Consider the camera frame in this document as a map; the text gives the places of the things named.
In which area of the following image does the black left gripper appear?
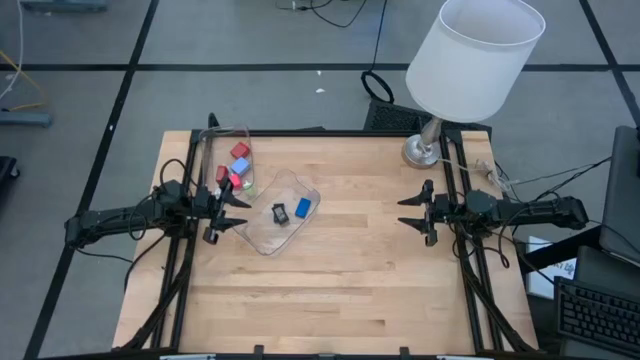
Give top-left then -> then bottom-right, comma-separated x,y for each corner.
192,178 -> 254,247

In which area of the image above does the silver lamp stand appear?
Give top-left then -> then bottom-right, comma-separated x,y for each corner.
400,117 -> 446,170

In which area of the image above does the black perforated panel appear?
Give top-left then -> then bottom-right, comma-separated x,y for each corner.
361,98 -> 494,140

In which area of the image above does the white lamp shade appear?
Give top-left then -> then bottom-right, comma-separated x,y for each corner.
404,0 -> 548,124

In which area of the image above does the black chair base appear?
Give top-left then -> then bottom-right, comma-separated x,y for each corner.
0,155 -> 22,202

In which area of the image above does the grey floor cable cover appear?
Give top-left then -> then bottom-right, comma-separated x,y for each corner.
0,110 -> 54,129
19,0 -> 109,14

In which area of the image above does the white printed paper sheet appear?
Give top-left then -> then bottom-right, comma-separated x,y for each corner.
524,235 -> 579,301

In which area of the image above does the yellow floor cable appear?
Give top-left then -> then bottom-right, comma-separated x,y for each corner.
0,48 -> 50,113

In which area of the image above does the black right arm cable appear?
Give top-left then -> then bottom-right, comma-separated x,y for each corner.
452,157 -> 614,287

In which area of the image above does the black coiled floor cable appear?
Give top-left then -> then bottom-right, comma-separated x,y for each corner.
360,0 -> 397,105

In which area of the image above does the low clear plastic bin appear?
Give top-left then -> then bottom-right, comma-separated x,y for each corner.
232,168 -> 322,257

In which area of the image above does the black keyboard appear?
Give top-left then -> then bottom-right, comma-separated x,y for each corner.
553,276 -> 640,358

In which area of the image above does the tall clear plastic bin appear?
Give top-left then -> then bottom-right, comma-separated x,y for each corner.
198,124 -> 257,200

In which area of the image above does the white floor cable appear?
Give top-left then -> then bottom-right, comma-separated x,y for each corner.
0,0 -> 27,101

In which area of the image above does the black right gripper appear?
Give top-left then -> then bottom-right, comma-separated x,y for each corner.
396,178 -> 468,248

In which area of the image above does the thin black floor cable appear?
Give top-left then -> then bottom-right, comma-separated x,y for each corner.
274,0 -> 370,30

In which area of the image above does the clear lamp cord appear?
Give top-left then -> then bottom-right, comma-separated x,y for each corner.
439,157 -> 512,194

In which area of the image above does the black device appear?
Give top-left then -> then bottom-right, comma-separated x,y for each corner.
271,201 -> 291,227

